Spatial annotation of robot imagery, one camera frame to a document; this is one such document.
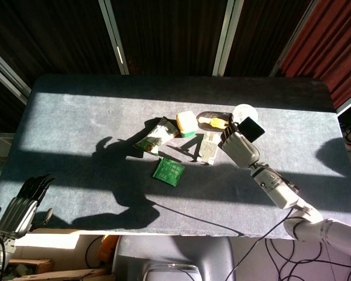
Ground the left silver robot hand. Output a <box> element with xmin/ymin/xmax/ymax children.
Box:
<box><xmin>0</xmin><ymin>173</ymin><xmax>56</xmax><ymax>239</ymax></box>

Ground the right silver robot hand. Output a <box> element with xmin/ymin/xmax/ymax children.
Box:
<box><xmin>221</xmin><ymin>121</ymin><xmax>261</xmax><ymax>170</ymax></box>

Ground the yellow snack packet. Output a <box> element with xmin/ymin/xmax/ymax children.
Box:
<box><xmin>197</xmin><ymin>111</ymin><xmax>234</xmax><ymax>131</ymax></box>

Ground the brown cardboard box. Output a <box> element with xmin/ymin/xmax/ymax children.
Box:
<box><xmin>5</xmin><ymin>259</ymin><xmax>54</xmax><ymax>277</ymax></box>

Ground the green box cream lid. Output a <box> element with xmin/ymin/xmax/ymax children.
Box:
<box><xmin>175</xmin><ymin>111</ymin><xmax>199</xmax><ymax>138</ymax></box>

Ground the green flat sachet packet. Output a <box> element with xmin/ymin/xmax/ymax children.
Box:
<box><xmin>152</xmin><ymin>156</ymin><xmax>186</xmax><ymax>187</ymax></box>

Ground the flat brown cardboard sheet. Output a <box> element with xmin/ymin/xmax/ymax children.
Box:
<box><xmin>13</xmin><ymin>268</ymin><xmax>115</xmax><ymax>281</ymax></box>

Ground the green white snack bag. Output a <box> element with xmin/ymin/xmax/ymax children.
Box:
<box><xmin>134</xmin><ymin>116</ymin><xmax>181</xmax><ymax>156</ymax></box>

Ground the orange object under table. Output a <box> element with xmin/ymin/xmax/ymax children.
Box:
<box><xmin>98</xmin><ymin>235</ymin><xmax>119</xmax><ymax>264</ymax></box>

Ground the grey robot torso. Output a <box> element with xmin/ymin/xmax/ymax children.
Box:
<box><xmin>112</xmin><ymin>235</ymin><xmax>237</xmax><ymax>281</ymax></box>

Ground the blue grey table cloth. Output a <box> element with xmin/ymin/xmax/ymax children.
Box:
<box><xmin>0</xmin><ymin>73</ymin><xmax>351</xmax><ymax>239</ymax></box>

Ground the dark brown curtain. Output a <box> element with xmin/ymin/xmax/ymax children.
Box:
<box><xmin>0</xmin><ymin>0</ymin><xmax>311</xmax><ymax>132</ymax></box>

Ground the red curtain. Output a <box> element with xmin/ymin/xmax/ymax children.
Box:
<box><xmin>279</xmin><ymin>0</ymin><xmax>351</xmax><ymax>109</ymax></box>

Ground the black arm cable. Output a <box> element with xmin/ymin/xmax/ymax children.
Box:
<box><xmin>225</xmin><ymin>207</ymin><xmax>295</xmax><ymax>281</ymax></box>

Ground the white window frame post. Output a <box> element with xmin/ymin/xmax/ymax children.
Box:
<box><xmin>212</xmin><ymin>0</ymin><xmax>238</xmax><ymax>77</ymax></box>
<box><xmin>98</xmin><ymin>0</ymin><xmax>129</xmax><ymax>76</ymax></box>
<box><xmin>270</xmin><ymin>0</ymin><xmax>319</xmax><ymax>77</ymax></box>
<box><xmin>0</xmin><ymin>43</ymin><xmax>32</xmax><ymax>105</ymax></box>

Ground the black floor cable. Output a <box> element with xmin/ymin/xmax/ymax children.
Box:
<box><xmin>264</xmin><ymin>238</ymin><xmax>351</xmax><ymax>281</ymax></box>

